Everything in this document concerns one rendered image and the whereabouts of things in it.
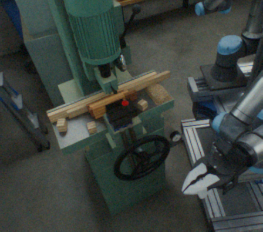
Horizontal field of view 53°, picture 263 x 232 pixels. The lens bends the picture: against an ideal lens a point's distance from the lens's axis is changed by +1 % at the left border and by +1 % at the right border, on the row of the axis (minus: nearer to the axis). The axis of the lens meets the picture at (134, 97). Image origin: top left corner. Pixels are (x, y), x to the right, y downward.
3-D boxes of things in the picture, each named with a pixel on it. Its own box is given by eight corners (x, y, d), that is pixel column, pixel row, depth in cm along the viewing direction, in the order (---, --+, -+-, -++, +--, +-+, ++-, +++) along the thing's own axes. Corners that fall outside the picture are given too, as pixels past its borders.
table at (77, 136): (68, 172, 115) (65, 165, 111) (53, 126, 135) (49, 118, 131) (185, 118, 130) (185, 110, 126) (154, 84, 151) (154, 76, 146)
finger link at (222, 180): (211, 196, 62) (238, 177, 65) (211, 192, 61) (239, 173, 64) (198, 182, 66) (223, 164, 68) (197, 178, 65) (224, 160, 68)
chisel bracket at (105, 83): (106, 97, 126) (103, 83, 120) (96, 80, 135) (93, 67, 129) (120, 91, 128) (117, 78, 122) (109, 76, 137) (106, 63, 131)
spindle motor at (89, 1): (89, 71, 107) (68, -4, 86) (76, 50, 119) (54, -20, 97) (127, 57, 112) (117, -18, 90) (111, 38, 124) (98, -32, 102)
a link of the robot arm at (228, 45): (211, 57, 151) (213, 37, 141) (231, 51, 153) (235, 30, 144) (223, 69, 142) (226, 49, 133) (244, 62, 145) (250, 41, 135)
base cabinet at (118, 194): (111, 217, 182) (89, 163, 132) (84, 155, 221) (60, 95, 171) (166, 187, 194) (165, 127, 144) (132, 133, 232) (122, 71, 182)
